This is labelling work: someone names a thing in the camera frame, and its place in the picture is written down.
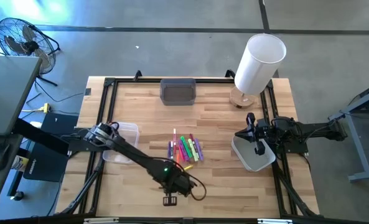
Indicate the white plastic bin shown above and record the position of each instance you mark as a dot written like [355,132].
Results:
[252,161]

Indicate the pale green highlighter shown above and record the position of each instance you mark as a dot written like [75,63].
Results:
[193,151]

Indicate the grey desk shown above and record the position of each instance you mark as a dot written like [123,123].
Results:
[7,93]

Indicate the grey metal table frame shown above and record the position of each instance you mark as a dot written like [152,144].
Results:
[358,137]

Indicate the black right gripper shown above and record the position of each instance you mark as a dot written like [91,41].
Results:
[259,133]

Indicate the black computer case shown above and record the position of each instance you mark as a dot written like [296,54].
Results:
[47,161]

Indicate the yellow highlighter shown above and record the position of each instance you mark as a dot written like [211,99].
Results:
[188,168]

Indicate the black floor fan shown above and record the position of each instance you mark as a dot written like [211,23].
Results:
[16,37]

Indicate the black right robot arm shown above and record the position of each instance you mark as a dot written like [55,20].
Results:
[315,130]

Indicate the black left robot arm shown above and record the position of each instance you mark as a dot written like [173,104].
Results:
[131,152]

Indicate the yellow power strip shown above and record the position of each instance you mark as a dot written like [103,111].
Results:
[45,108]

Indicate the orange highlighter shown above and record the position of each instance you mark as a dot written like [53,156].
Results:
[177,158]

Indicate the purple highlighter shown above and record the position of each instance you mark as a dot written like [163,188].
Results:
[199,150]

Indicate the grey plastic bin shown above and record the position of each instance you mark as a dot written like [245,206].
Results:
[178,93]

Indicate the clear plastic container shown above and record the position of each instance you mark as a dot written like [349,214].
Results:
[131,133]

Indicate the red white dry-erase marker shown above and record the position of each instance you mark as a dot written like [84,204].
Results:
[174,140]

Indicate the white shade table lamp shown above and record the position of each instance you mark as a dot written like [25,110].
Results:
[259,62]

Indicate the black aluminium table frame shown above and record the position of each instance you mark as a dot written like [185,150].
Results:
[134,80]

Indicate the pink highlighter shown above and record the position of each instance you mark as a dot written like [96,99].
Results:
[183,154]

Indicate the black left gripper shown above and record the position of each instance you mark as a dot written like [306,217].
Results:
[178,185]

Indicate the maroon marker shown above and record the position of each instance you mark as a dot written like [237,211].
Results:
[191,137]

